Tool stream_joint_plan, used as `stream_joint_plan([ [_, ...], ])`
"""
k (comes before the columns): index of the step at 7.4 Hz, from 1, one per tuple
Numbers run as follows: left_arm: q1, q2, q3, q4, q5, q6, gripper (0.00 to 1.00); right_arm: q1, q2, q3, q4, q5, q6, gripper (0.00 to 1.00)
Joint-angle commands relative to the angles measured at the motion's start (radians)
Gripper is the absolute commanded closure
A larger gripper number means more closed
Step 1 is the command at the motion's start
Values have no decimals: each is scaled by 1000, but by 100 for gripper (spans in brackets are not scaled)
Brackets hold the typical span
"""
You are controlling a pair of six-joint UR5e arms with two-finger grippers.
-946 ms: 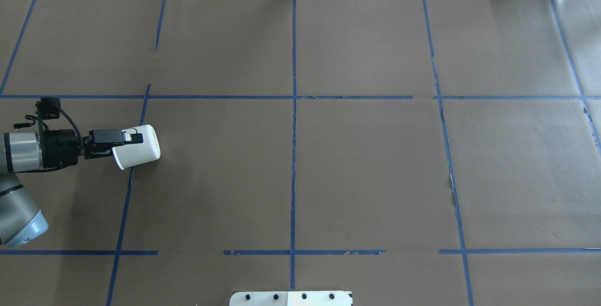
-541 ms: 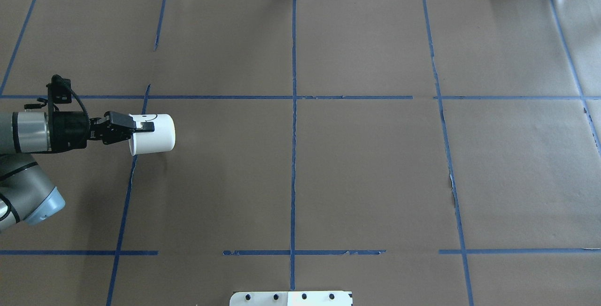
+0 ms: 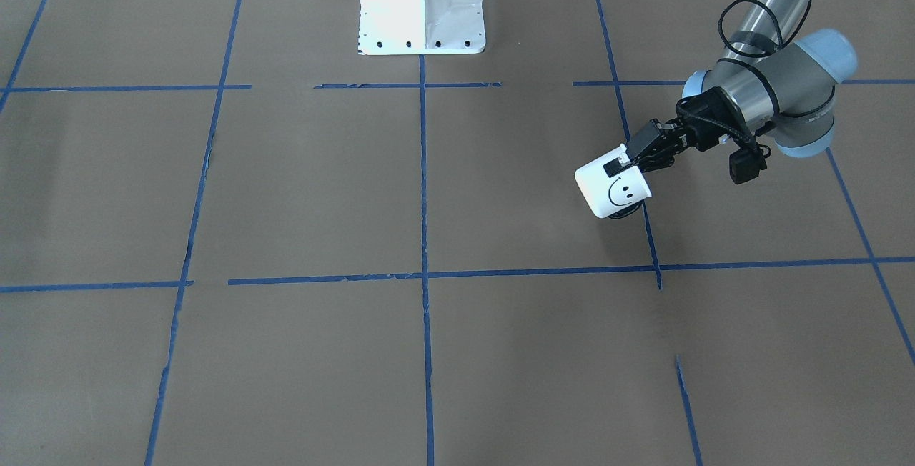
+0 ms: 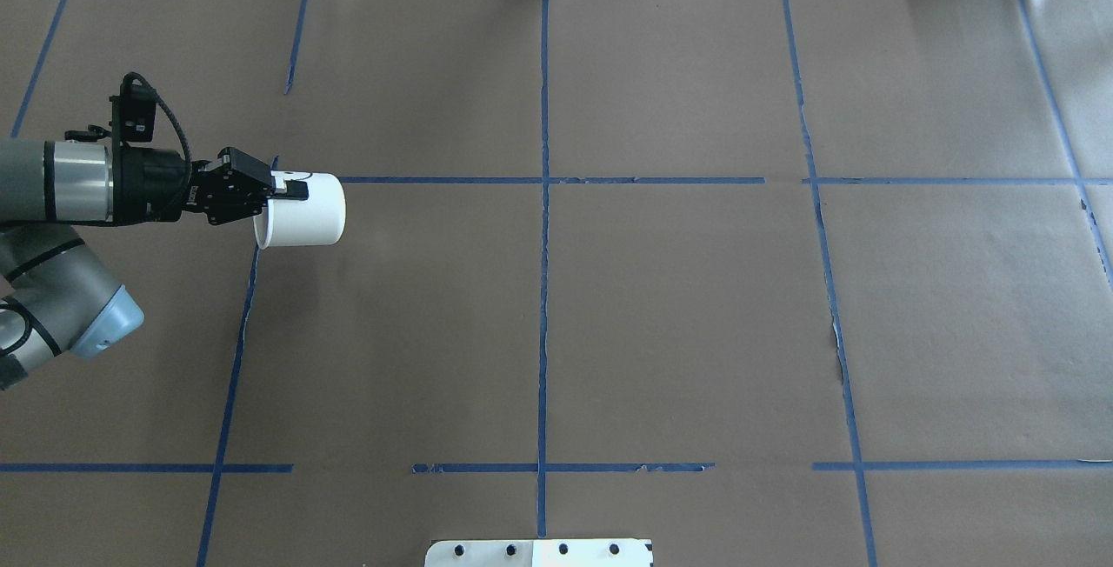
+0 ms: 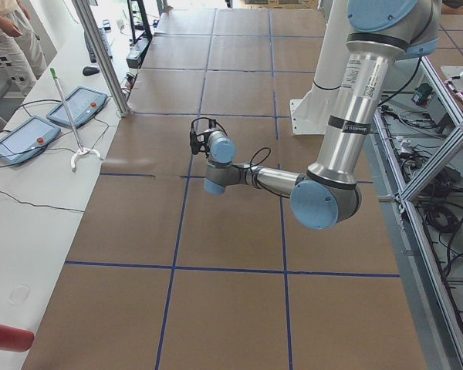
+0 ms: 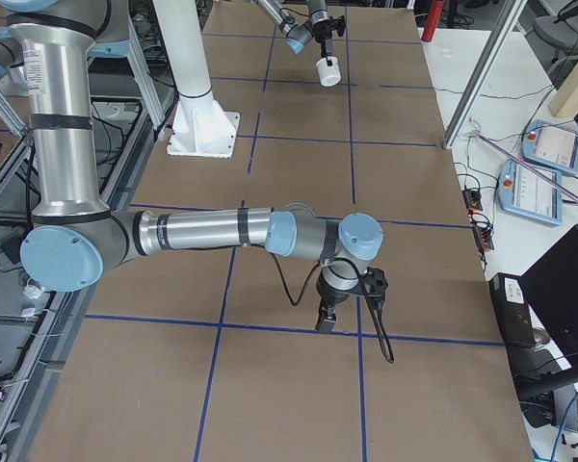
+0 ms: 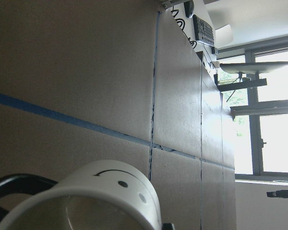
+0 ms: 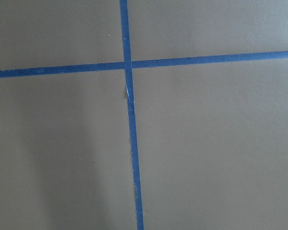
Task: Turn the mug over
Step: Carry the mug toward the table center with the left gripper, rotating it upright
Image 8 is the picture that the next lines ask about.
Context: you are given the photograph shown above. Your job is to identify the brown paper table cover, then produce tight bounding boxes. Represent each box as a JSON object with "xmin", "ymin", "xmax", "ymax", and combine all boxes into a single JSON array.
[{"xmin": 0, "ymin": 0, "xmax": 288, "ymax": 230}]

